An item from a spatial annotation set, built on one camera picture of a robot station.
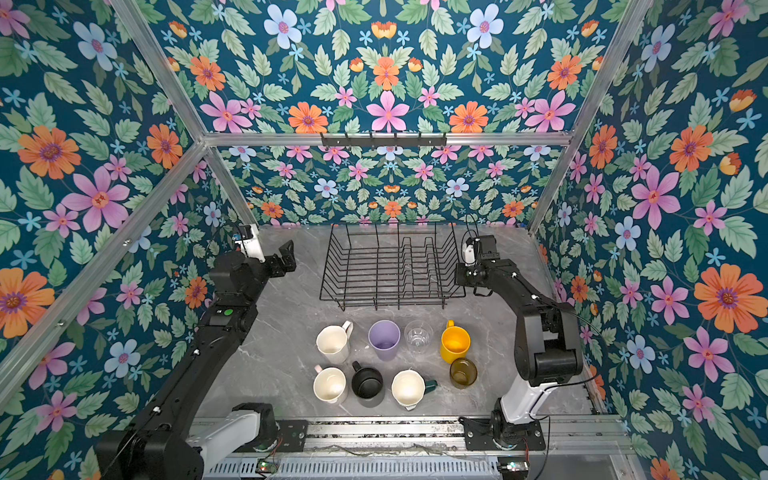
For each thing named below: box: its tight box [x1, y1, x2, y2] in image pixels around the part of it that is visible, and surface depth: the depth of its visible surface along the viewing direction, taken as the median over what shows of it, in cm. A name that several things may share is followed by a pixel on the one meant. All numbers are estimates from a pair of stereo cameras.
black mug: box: [351, 360, 383, 399], surface depth 82 cm
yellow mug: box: [440, 319, 471, 364], surface depth 84 cm
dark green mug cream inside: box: [391, 366, 438, 411], surface depth 75 cm
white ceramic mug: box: [316, 320, 354, 364], surface depth 83 cm
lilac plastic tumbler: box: [368, 319, 401, 361], surface depth 82 cm
